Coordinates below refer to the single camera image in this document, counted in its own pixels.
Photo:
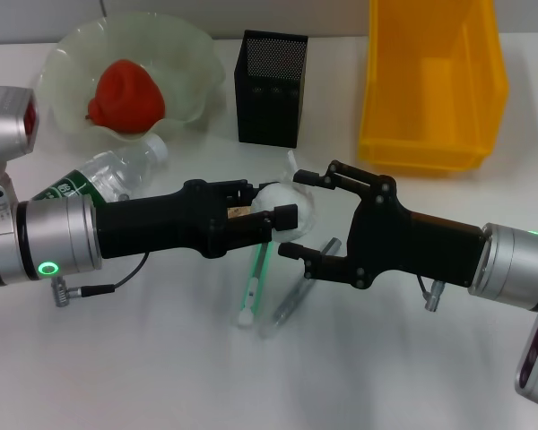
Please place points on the black mesh pen holder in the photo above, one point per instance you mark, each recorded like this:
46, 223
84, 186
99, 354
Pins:
269, 116

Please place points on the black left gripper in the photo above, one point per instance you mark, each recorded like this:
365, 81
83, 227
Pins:
161, 224

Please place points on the tan eraser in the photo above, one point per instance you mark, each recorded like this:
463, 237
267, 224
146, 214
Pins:
240, 211

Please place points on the red-orange fruit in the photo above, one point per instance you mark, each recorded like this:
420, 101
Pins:
130, 103

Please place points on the yellow plastic bin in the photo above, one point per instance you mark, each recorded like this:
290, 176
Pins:
430, 89

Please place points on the silver left wrist depth camera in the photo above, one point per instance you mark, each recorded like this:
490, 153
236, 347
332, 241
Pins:
4, 130

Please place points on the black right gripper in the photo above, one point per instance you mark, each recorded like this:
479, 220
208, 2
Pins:
412, 246

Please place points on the green utility knife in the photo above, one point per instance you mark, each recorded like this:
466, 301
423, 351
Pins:
251, 286

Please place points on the grey marker pen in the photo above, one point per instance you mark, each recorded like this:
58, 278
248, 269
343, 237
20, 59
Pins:
287, 309

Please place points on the white paper ball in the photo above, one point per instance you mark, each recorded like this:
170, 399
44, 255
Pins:
269, 199

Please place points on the clear water bottle green label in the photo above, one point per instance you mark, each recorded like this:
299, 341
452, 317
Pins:
107, 174

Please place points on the pale green glass fruit plate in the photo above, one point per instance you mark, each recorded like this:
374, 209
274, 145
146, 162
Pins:
184, 67

